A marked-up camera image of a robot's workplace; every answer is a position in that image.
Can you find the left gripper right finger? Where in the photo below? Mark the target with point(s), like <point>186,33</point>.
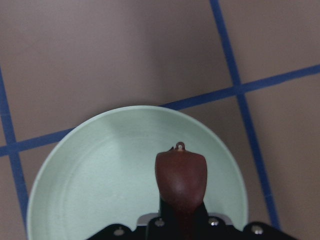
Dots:
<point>213,227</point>

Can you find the brown bun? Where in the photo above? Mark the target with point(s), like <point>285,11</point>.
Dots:
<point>182,172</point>

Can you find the light green plate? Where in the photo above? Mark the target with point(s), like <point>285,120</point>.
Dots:
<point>103,172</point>

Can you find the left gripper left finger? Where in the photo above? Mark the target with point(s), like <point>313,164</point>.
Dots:
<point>164,226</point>

